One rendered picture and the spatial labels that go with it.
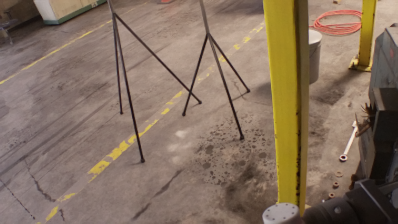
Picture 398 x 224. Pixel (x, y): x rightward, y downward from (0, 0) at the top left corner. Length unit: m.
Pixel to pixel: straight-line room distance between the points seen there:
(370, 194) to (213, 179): 1.29
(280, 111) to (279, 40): 0.26
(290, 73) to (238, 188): 0.98
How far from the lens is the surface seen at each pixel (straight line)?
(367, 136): 1.44
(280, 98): 0.97
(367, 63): 2.75
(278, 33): 0.85
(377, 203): 0.60
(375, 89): 1.07
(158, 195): 1.82
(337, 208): 0.56
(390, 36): 1.20
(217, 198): 1.70
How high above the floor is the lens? 1.34
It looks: 35 degrees down
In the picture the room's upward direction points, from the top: 15 degrees counter-clockwise
